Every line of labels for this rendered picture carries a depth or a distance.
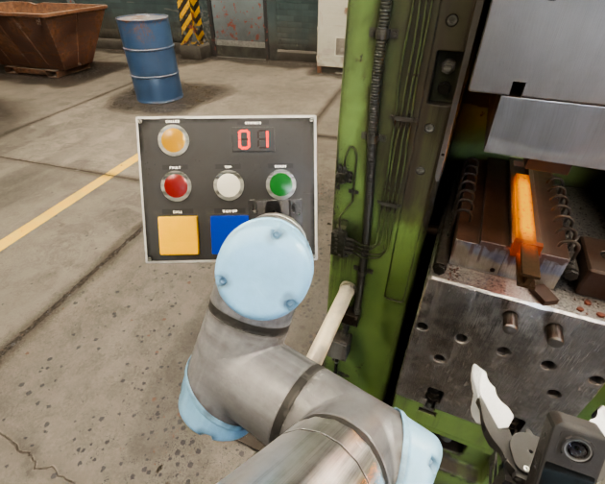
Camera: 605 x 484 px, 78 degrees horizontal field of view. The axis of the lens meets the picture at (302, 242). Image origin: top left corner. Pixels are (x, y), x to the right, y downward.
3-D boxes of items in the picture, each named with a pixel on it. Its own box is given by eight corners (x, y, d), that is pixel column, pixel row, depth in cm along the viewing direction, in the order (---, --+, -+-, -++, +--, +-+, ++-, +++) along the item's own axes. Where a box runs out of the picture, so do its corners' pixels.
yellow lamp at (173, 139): (181, 156, 69) (176, 133, 67) (160, 152, 71) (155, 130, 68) (190, 150, 72) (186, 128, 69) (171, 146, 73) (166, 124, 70)
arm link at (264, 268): (192, 315, 28) (228, 205, 27) (220, 279, 38) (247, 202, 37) (292, 348, 28) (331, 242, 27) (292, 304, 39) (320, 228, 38)
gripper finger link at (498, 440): (465, 405, 47) (510, 482, 40) (468, 399, 46) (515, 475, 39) (497, 398, 48) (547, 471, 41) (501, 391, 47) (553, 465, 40)
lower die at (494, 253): (553, 289, 74) (572, 255, 68) (447, 263, 80) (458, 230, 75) (539, 191, 104) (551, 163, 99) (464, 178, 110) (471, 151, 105)
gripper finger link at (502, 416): (447, 388, 53) (485, 454, 46) (457, 363, 50) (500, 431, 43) (466, 383, 54) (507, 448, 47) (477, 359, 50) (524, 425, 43)
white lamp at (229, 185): (235, 201, 71) (233, 181, 68) (215, 196, 72) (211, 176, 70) (244, 193, 73) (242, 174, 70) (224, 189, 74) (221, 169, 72)
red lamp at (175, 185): (182, 202, 71) (178, 181, 68) (163, 197, 72) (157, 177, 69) (193, 194, 73) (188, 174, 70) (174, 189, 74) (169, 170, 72)
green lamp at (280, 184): (288, 201, 71) (288, 180, 68) (267, 195, 72) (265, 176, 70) (295, 193, 73) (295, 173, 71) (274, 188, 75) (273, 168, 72)
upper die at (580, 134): (619, 173, 58) (655, 111, 52) (483, 152, 64) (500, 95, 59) (580, 98, 89) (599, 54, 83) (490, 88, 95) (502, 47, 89)
